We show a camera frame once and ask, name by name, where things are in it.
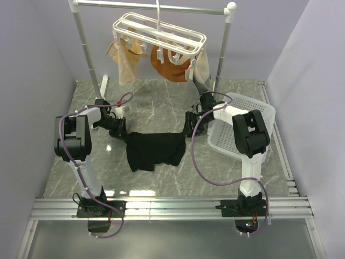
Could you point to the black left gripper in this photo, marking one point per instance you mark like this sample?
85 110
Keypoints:
121 131

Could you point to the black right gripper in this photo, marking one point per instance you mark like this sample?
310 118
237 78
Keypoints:
190 118

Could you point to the black underwear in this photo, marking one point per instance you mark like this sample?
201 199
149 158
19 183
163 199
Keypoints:
145 151

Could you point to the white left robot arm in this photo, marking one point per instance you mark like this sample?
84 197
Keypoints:
73 143

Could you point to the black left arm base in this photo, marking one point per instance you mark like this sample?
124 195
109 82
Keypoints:
99 216

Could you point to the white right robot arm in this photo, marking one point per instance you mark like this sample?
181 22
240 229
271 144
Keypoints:
250 136

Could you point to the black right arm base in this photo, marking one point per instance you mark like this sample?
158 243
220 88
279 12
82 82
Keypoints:
245 211

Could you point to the cream grey hanging underwear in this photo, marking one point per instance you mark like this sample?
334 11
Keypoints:
199 73

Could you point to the orange hanging underwear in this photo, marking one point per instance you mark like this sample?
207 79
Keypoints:
168 70

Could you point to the beige hanging underwear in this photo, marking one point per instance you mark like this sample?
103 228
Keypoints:
127 54

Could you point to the white plastic clip hanger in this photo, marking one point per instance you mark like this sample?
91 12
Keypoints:
177 54

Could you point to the white plastic laundry basket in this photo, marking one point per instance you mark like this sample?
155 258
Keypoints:
221 135

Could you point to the white metal clothes rack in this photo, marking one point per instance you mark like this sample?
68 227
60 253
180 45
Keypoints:
89 54

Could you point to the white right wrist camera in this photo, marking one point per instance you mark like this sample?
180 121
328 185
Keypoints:
195 108

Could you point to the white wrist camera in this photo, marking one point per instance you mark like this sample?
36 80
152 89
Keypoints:
195 108
120 110

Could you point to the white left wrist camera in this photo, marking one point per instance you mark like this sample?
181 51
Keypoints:
120 110

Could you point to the aluminium right side rail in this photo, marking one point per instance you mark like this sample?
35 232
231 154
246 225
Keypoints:
277 173

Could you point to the aluminium rail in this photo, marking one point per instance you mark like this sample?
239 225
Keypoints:
175 208
277 173

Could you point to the aluminium front rail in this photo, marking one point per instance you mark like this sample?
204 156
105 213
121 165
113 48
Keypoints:
175 208

